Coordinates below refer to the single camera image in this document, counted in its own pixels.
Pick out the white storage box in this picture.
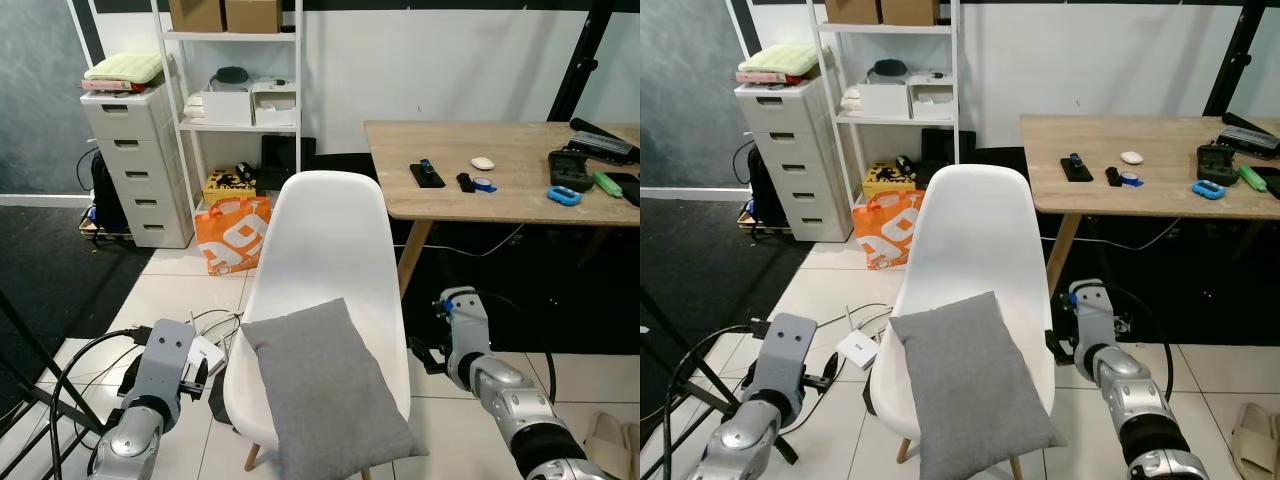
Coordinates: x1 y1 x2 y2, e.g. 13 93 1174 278
200 90 254 127
908 75 954 119
858 82 912 121
252 82 298 127

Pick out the black open case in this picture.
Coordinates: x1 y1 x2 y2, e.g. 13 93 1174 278
548 149 599 191
1196 144 1244 186

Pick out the white plastic drawer cabinet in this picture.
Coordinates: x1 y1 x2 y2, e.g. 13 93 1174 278
734 78 854 244
80 82 194 249

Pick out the black flat box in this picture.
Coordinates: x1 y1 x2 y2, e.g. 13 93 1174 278
920 127 976 169
261 135 316 191

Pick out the white metal shelf rack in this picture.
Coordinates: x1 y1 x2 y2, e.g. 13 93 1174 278
806 0 963 191
150 0 304 196

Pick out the long black device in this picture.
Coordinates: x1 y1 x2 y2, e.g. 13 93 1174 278
569 118 641 166
1220 112 1280 159

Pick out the black backpack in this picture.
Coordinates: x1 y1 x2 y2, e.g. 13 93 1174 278
88 150 129 233
746 145 786 226

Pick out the black tripod leg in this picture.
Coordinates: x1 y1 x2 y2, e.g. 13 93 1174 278
0 288 106 436
640 300 801 466

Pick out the grey fabric pillow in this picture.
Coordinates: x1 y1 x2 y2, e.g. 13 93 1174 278
241 297 429 480
888 291 1067 480

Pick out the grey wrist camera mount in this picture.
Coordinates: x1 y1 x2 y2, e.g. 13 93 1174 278
133 320 198 406
755 313 819 401
440 287 491 386
1068 279 1113 376

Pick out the brown cardboard box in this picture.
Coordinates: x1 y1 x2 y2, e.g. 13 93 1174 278
824 0 882 26
168 0 226 34
224 0 284 35
880 0 940 27

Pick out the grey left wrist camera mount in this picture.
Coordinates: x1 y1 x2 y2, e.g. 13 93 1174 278
133 320 198 406
755 313 819 401

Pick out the light wooden table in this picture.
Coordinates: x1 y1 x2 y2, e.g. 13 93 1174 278
364 120 641 298
1020 114 1280 293

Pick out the yellow printed box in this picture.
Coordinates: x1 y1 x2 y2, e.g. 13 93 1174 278
862 163 917 198
203 170 258 208

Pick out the beige slipper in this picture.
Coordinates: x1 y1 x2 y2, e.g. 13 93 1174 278
1228 402 1280 480
583 411 641 480

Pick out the white plastic chair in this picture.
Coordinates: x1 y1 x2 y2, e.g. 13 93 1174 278
868 164 1057 480
222 170 413 473

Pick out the white router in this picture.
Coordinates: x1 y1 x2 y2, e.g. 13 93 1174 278
185 335 228 378
836 328 881 371

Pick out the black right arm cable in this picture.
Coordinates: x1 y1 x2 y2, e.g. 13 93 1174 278
1100 285 1173 401
470 290 557 376

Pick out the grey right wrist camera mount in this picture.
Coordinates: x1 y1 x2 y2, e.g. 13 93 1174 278
440 287 491 386
1068 279 1113 376

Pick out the orange shopping bag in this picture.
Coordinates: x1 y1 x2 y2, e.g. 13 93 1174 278
193 195 273 276
852 190 926 271

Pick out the green folded towel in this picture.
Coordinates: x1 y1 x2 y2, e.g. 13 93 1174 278
84 52 164 84
741 44 819 76

